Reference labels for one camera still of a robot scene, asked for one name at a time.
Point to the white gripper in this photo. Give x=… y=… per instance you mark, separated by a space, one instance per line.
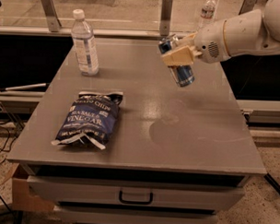
x=209 y=43

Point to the silver blue redbull can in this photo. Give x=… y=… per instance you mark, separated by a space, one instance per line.
x=182 y=74

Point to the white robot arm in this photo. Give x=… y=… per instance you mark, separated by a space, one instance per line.
x=251 y=33

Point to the background water bottle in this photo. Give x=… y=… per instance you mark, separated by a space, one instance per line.
x=207 y=13

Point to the clear plastic water bottle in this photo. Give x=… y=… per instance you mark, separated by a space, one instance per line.
x=84 y=44

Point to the blue potato chips bag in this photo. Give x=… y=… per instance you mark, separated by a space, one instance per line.
x=90 y=120

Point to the grey upper drawer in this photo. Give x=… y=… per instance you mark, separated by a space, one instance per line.
x=167 y=195

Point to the grey drawer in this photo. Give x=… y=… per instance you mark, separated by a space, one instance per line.
x=92 y=215
x=167 y=195

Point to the white rod with black tip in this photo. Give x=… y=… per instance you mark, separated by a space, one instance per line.
x=25 y=87

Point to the grey lower drawer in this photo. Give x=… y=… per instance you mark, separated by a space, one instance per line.
x=92 y=215

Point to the cardboard box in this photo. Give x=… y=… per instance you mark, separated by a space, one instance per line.
x=23 y=198

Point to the middle metal railing post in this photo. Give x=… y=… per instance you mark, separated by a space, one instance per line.
x=166 y=10

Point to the metal railing post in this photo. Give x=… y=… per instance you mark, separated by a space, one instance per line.
x=51 y=17
x=247 y=6
x=166 y=10

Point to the right metal railing post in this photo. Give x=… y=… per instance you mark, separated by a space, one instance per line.
x=247 y=6

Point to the left metal railing post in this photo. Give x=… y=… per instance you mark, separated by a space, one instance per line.
x=51 y=17

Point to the black drawer handle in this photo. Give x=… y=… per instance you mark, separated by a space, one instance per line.
x=136 y=199

